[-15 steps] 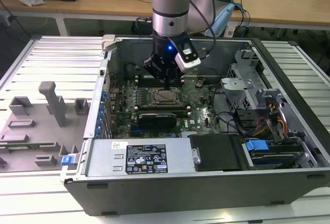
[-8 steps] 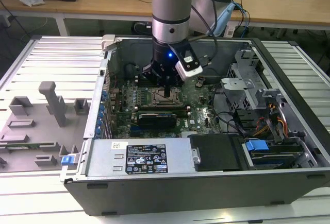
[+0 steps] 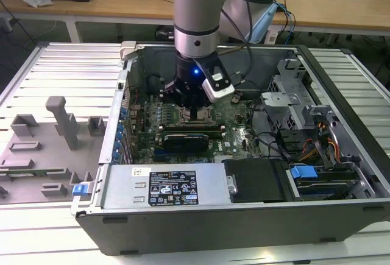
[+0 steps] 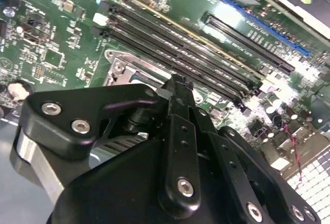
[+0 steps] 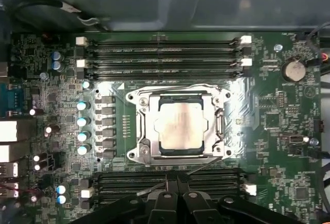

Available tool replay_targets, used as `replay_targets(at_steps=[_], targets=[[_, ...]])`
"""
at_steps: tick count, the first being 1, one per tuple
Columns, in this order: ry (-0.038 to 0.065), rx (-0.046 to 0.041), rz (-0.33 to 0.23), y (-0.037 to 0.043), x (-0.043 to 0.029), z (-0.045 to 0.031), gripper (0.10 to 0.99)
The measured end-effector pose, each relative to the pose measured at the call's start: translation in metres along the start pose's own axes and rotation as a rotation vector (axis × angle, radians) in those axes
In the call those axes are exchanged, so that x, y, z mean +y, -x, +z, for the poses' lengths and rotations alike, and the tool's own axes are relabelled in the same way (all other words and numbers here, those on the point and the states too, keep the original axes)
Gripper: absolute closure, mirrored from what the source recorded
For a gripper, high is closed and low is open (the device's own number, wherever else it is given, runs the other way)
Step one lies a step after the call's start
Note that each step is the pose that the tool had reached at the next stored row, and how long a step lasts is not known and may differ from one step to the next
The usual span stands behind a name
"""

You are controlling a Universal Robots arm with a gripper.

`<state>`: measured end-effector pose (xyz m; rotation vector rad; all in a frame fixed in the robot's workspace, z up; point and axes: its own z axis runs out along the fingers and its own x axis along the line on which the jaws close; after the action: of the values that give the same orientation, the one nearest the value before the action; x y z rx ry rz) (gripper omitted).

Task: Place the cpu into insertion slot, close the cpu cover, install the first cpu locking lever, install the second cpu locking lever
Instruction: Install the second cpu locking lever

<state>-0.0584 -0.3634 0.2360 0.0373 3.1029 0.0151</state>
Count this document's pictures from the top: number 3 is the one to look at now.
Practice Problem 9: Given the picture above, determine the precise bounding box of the CPU socket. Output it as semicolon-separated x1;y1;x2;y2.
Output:
178;104;218;125

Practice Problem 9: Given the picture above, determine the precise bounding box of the black drive bay cover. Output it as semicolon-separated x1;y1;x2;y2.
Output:
224;158;293;203

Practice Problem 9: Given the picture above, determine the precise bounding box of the black round fan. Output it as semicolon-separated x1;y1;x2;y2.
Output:
147;75;166;96

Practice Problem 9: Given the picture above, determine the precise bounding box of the green motherboard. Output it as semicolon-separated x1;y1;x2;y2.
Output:
127;90;266;164

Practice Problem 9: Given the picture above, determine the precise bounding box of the silver metal drive cage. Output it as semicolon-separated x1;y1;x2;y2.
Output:
260;58;308;130

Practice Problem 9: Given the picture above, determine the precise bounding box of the wooden desk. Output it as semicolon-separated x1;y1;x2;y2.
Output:
0;0;390;43

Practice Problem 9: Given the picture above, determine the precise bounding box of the silver power supply with label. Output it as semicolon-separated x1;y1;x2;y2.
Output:
102;163;234;210

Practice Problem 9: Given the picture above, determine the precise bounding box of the black open PC case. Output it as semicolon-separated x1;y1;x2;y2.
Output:
70;41;390;256

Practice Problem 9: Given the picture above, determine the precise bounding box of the blue disk carrier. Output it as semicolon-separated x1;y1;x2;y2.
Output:
290;165;318;184

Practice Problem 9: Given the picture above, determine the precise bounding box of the black hard disk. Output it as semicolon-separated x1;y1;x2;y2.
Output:
297;178;358;200

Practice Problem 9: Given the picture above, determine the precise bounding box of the grey parts rack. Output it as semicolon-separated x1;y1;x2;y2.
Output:
0;96;108;205

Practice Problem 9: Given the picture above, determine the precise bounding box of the green RAM stick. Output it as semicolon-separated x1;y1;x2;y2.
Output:
0;169;49;179

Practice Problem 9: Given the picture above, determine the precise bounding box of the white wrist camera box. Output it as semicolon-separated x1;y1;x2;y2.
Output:
201;71;235;99

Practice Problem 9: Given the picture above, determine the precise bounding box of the grey case latch handle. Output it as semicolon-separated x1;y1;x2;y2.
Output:
119;41;138;62

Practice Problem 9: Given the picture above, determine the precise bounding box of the black camera cable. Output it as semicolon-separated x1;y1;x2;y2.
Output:
221;0;254;80

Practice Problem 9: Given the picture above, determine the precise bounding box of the black internal cable bundle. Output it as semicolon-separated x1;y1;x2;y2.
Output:
249;100;293;160

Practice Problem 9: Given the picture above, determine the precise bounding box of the blue hanging cable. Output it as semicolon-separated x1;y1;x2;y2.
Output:
275;2;297;45

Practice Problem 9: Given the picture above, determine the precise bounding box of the orange and yellow wire bundle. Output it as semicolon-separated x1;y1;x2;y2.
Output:
300;121;341;164

